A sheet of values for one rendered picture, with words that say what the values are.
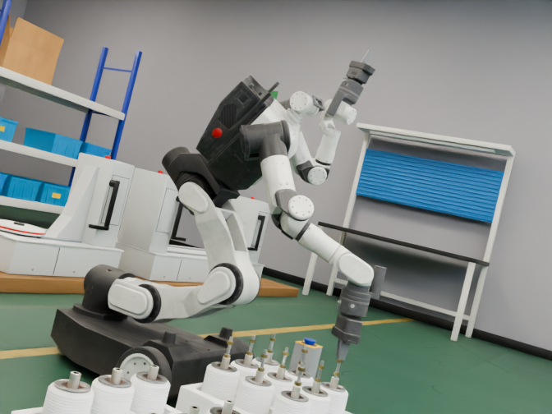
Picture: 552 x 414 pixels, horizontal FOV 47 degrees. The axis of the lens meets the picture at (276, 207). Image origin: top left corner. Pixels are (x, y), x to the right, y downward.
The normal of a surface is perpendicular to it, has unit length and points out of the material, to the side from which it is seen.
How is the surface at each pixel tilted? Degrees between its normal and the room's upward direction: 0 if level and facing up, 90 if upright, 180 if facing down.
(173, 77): 90
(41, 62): 90
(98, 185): 90
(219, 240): 90
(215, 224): 113
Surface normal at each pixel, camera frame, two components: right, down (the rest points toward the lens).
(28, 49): 0.88, 0.21
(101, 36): -0.47, -0.13
